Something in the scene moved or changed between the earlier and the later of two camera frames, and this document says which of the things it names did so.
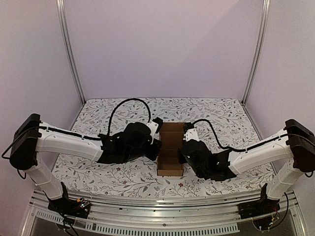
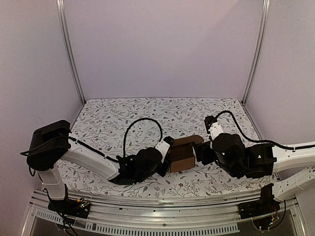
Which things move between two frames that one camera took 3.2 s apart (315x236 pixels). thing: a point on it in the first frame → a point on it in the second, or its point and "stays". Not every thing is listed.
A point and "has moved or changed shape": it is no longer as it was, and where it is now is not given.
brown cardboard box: [171, 134] has moved or changed shape
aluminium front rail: [220, 215] stays
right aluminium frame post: [258, 52] stays
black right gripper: [182, 153] → [203, 152]
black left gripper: [153, 155] → [167, 165]
